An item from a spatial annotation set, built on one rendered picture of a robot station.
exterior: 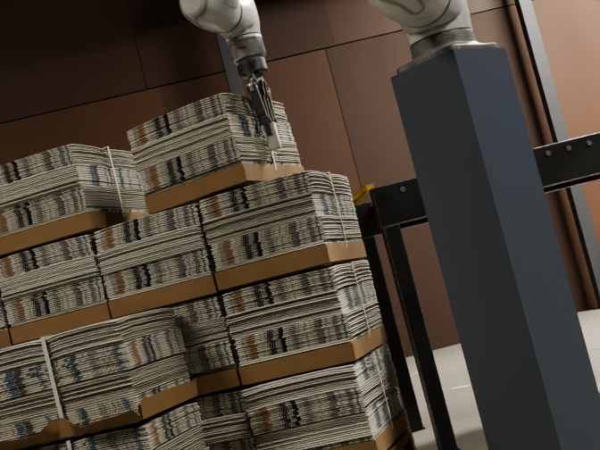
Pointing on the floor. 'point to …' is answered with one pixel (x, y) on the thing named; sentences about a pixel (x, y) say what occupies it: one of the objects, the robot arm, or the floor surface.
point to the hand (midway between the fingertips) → (271, 136)
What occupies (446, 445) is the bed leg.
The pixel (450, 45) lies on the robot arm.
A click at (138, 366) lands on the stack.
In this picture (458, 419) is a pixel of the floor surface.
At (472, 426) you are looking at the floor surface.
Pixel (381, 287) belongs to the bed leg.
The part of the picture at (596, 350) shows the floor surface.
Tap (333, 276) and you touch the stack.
